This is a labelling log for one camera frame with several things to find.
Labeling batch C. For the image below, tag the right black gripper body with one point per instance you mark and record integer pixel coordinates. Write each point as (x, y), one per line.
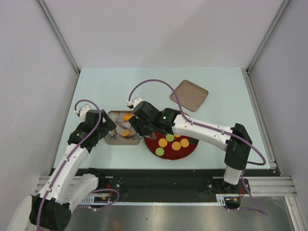
(142, 128)

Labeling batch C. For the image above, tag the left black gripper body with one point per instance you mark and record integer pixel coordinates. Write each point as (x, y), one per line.
(106, 126)

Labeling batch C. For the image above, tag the tan square tin box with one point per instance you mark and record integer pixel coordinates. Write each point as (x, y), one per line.
(113, 138)

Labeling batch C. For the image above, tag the orange fish-shaped cookie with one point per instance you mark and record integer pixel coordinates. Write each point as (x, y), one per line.
(127, 117)

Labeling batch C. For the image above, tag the orange round cookie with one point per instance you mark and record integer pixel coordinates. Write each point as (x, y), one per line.
(184, 143)
(162, 143)
(125, 133)
(176, 146)

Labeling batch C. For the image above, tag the tan square tin lid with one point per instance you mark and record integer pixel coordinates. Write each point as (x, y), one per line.
(191, 96)

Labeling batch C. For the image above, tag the metal tongs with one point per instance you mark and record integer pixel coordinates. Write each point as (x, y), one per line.
(138, 130)

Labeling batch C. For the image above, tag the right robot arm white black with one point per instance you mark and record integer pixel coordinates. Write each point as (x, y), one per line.
(234, 141)

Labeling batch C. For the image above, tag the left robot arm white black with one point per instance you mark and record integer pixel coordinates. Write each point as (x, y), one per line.
(55, 202)

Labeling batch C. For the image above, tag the green round cookie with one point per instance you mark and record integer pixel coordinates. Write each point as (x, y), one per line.
(170, 137)
(159, 151)

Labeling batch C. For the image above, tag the round red lacquer tray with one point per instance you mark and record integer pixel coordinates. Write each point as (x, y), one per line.
(171, 147)

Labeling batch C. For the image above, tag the black round cookie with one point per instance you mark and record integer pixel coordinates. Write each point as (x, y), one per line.
(193, 141)

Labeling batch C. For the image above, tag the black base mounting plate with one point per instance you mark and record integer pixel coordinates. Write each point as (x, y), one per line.
(166, 173)

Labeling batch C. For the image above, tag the white cable duct left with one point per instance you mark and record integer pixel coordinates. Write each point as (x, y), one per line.
(94, 200)

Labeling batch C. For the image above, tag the white cable duct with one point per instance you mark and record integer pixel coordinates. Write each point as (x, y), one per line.
(94, 200)
(230, 199)

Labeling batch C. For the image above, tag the white cable duct right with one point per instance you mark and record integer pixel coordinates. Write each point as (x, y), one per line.
(230, 199)

